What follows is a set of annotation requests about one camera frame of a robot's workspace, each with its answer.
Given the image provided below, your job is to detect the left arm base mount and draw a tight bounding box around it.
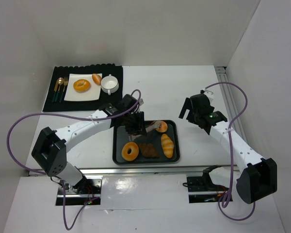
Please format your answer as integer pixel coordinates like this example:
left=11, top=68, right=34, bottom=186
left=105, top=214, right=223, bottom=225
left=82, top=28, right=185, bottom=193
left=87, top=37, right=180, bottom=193
left=49, top=176, right=103, bottom=206

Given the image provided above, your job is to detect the black placemat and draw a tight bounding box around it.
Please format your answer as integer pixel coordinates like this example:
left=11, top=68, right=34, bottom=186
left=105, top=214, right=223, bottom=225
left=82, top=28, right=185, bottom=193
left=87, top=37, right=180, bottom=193
left=43, top=64, right=123, bottom=112

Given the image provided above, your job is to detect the aluminium rail right side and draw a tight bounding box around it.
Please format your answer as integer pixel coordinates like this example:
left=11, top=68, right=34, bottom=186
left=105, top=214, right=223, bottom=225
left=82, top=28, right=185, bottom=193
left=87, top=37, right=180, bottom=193
left=214, top=67, right=247, bottom=142

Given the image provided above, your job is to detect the gold fork green handle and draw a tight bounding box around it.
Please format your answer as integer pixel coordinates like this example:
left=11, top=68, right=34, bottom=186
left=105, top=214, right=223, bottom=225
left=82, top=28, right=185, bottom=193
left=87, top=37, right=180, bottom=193
left=59, top=77, right=68, bottom=102

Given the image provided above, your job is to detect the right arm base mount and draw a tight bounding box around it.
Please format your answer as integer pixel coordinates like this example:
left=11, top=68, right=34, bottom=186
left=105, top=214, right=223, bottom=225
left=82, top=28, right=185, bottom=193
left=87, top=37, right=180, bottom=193
left=182, top=165, right=229, bottom=203

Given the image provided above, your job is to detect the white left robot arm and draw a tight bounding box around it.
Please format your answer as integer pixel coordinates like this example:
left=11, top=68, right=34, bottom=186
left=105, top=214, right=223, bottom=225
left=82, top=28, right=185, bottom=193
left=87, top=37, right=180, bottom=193
left=32, top=94, right=161, bottom=193

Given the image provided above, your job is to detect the striped orange bread roll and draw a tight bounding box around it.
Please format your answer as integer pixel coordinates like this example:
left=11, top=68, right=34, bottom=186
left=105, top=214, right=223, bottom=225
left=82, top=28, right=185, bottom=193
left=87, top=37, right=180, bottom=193
left=161, top=133, right=174, bottom=159

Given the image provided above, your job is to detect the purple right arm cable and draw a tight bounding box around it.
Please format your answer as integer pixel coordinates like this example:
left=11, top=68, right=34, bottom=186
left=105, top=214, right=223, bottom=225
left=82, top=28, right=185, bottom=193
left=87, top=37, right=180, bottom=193
left=200, top=82, right=256, bottom=221

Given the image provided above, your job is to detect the aluminium rail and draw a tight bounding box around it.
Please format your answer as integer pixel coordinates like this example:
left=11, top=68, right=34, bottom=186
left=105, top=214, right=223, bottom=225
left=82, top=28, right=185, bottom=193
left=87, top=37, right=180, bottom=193
left=80, top=165, right=212, bottom=175
left=214, top=67, right=247, bottom=142

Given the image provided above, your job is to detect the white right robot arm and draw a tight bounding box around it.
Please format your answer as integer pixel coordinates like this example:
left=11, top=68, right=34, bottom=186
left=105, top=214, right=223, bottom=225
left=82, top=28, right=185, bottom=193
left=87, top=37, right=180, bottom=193
left=179, top=94, right=277, bottom=204

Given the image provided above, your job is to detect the round orange bun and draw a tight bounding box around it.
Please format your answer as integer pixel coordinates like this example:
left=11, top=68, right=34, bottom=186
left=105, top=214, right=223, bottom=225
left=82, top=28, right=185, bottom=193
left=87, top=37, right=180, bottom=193
left=155, top=120, right=168, bottom=133

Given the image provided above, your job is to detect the gold knife green handle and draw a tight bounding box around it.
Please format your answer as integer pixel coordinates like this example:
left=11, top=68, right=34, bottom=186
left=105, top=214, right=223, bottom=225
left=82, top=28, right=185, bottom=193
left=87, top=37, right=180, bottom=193
left=52, top=80, right=58, bottom=102

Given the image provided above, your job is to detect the split orange bun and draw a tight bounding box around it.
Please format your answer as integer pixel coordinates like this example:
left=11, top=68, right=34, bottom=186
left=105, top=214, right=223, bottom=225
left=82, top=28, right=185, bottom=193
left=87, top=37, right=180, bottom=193
left=92, top=74, right=102, bottom=85

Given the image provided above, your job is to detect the gold spoon green handle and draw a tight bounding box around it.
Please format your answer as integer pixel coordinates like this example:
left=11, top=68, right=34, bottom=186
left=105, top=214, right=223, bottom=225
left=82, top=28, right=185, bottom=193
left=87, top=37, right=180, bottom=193
left=52, top=77, right=64, bottom=102

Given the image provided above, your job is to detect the orange glazed donut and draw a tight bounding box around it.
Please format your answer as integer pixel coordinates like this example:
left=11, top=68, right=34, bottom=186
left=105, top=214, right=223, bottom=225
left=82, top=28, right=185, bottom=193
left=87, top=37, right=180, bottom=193
left=73, top=79, right=91, bottom=93

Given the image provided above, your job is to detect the dark chocolate croissant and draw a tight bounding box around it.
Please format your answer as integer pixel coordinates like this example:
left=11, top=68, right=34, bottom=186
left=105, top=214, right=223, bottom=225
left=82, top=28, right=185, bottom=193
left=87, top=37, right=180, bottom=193
left=137, top=143, right=160, bottom=158

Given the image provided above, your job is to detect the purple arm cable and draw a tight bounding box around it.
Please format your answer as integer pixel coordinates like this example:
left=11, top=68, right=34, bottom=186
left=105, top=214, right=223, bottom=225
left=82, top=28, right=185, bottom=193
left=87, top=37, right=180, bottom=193
left=200, top=82, right=256, bottom=221
left=6, top=89, right=142, bottom=231

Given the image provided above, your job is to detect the aluminium rail front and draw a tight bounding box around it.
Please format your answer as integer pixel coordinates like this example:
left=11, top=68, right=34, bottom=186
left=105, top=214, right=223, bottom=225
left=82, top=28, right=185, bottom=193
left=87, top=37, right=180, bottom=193
left=80, top=165, right=212, bottom=175

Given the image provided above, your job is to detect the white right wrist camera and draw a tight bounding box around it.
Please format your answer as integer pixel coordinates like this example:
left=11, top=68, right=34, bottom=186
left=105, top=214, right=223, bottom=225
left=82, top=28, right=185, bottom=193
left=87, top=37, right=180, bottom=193
left=200, top=89, right=214, bottom=102

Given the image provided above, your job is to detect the black baking tray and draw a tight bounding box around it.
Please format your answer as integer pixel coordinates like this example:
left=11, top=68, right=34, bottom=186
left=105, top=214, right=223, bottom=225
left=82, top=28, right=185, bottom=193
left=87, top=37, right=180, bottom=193
left=113, top=120, right=180, bottom=165

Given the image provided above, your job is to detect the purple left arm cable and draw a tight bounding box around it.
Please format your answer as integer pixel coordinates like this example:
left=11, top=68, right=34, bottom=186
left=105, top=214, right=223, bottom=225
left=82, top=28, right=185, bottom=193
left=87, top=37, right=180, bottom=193
left=6, top=89, right=142, bottom=231

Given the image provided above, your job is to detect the white square plate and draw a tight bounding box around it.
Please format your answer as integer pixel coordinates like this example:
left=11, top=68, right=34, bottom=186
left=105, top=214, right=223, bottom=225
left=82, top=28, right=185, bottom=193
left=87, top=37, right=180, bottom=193
left=64, top=74, right=101, bottom=101

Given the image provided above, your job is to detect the white cup with handle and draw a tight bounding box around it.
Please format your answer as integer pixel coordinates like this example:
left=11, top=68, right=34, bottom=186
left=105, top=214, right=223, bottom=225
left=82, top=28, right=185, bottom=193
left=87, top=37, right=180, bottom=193
left=100, top=75, right=119, bottom=96

